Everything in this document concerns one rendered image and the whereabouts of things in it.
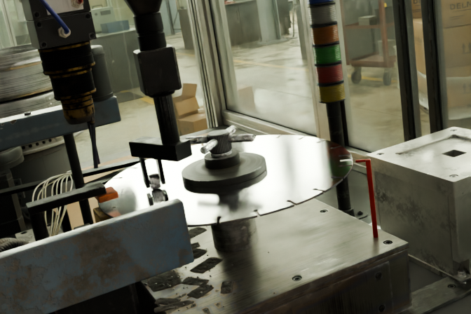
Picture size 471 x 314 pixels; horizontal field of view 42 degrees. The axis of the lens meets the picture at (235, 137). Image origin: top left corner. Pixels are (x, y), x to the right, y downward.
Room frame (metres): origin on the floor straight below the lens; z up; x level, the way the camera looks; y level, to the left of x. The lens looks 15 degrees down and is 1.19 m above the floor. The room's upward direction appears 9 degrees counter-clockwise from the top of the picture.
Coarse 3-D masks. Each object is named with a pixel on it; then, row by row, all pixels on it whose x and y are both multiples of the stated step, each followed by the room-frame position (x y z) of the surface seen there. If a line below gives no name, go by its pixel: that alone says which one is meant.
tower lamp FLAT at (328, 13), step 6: (312, 6) 0.98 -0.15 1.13; (318, 6) 0.98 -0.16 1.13; (324, 6) 0.97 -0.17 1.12; (330, 6) 0.98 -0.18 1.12; (312, 12) 0.98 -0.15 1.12; (318, 12) 0.98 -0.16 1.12; (324, 12) 0.97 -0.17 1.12; (330, 12) 0.98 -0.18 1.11; (312, 18) 0.99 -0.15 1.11; (318, 18) 0.98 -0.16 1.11; (324, 18) 0.97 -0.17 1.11; (330, 18) 0.98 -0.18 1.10; (312, 24) 0.99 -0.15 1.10; (318, 24) 0.98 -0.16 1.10; (324, 24) 0.97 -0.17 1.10
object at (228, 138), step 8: (232, 128) 0.79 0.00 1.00; (200, 136) 0.77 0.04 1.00; (208, 136) 0.75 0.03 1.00; (216, 136) 0.75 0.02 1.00; (224, 136) 0.75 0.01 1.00; (232, 136) 0.75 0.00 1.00; (240, 136) 0.74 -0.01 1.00; (248, 136) 0.74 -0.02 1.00; (208, 144) 0.73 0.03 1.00; (216, 144) 0.74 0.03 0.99; (224, 144) 0.75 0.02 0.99; (200, 152) 0.72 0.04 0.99; (216, 152) 0.75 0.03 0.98; (224, 152) 0.75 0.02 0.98
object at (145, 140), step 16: (160, 112) 0.70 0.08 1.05; (160, 128) 0.70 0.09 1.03; (176, 128) 0.70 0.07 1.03; (144, 144) 0.72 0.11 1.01; (160, 144) 0.70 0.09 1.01; (176, 144) 0.69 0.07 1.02; (144, 160) 0.72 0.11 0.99; (160, 160) 0.73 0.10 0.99; (176, 160) 0.68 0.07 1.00; (144, 176) 0.72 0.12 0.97; (160, 176) 0.73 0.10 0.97
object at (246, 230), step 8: (224, 224) 0.73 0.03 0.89; (232, 224) 0.73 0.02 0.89; (240, 224) 0.73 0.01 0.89; (248, 224) 0.74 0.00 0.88; (216, 232) 0.74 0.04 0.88; (224, 232) 0.73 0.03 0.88; (232, 232) 0.73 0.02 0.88; (240, 232) 0.73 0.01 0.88; (248, 232) 0.74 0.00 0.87; (256, 232) 0.75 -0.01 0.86; (216, 240) 0.74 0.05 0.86; (224, 240) 0.73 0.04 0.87; (232, 240) 0.73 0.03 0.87; (240, 240) 0.73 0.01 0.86; (248, 240) 0.73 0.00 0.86; (256, 240) 0.75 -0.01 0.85; (216, 248) 0.75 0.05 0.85; (224, 248) 0.73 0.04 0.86; (232, 248) 0.73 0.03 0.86; (240, 248) 0.73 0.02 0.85; (248, 248) 0.73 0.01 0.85
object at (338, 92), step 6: (318, 84) 1.00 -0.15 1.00; (330, 84) 0.98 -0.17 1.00; (336, 84) 0.97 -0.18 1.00; (342, 84) 0.98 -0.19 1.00; (318, 90) 0.99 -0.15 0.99; (324, 90) 0.98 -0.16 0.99; (330, 90) 0.97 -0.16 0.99; (336, 90) 0.98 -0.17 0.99; (342, 90) 0.98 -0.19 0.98; (318, 96) 1.00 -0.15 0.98; (324, 96) 0.98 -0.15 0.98; (330, 96) 0.98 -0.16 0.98; (336, 96) 0.97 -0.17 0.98; (342, 96) 0.98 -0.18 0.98; (324, 102) 0.98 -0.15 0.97; (330, 102) 0.97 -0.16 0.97
